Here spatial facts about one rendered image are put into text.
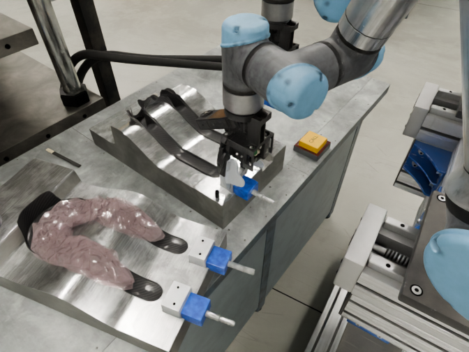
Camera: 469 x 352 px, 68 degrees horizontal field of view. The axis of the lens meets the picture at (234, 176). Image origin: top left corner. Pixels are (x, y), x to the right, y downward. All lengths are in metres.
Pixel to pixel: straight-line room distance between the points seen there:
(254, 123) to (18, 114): 0.95
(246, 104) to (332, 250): 1.30
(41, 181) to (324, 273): 1.28
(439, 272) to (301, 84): 0.27
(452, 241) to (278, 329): 1.29
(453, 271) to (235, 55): 0.40
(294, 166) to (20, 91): 1.03
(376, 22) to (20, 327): 0.80
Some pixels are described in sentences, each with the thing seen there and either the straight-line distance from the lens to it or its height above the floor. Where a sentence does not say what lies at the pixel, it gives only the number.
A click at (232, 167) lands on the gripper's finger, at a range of 0.71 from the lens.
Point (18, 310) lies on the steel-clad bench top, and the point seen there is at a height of 0.80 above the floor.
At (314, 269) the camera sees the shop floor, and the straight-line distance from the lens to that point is 1.73.
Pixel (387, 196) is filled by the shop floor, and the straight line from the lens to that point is 2.13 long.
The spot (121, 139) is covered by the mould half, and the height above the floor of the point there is 0.90.
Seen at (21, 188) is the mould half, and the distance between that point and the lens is 0.90.
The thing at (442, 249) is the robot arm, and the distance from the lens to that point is 0.35.
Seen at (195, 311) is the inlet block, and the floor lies 0.87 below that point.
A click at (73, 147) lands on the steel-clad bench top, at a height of 0.80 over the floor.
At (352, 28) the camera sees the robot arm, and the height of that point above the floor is 1.28.
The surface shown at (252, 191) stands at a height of 0.90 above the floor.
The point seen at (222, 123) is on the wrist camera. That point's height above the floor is 1.07.
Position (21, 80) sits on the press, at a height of 0.78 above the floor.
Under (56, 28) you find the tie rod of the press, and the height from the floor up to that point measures 1.04.
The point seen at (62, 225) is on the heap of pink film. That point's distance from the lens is 0.80.
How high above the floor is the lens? 1.48
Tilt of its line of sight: 46 degrees down
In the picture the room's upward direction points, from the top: straight up
